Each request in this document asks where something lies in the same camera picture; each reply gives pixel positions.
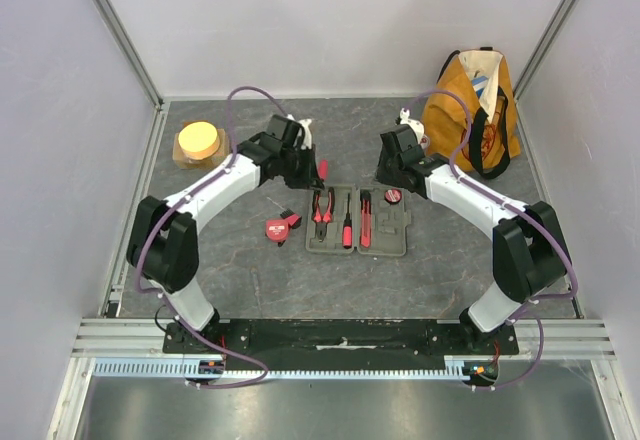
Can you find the electrical tape roll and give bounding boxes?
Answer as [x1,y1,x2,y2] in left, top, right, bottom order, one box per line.
[384,188,403,205]

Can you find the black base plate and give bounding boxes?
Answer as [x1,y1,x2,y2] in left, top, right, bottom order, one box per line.
[162,317,521,361]

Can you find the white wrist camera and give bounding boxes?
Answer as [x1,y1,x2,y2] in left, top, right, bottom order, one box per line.
[298,118,314,150]
[396,108,426,145]

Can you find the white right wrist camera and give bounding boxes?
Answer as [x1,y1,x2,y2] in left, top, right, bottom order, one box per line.
[396,108,426,145]

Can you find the pink handled pliers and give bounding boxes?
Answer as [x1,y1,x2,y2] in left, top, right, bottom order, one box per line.
[312,187,335,243]

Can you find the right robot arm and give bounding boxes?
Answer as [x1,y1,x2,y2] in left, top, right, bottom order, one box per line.
[376,124,571,354]

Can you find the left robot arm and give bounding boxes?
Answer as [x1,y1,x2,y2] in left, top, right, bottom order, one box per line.
[126,114,324,353]

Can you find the pink handled screwdriver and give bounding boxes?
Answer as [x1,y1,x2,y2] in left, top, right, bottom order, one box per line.
[342,193,353,249]
[317,159,329,182]

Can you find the yellow round sponge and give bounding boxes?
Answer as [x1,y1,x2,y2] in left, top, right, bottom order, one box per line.
[178,121,220,161]

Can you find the grey cable duct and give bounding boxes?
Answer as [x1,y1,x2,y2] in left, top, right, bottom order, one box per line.
[93,357,469,381]

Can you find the grey plastic tool case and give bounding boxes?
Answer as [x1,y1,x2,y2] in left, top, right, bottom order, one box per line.
[305,184,411,257]

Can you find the hex keys in pink holder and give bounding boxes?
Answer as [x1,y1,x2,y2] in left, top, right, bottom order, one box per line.
[276,208,302,229]

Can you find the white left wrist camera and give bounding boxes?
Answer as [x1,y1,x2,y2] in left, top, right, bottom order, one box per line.
[298,118,314,150]

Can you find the yellow tote bag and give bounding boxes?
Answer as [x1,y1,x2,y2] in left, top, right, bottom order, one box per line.
[421,47,521,180]

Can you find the pink tape measure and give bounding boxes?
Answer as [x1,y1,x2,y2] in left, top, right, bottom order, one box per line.
[265,218,290,247]

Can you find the pink utility knife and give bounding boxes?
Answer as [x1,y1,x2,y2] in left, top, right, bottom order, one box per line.
[360,190,372,248]

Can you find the energy drink can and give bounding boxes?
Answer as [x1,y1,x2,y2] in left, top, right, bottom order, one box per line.
[420,134,431,153]

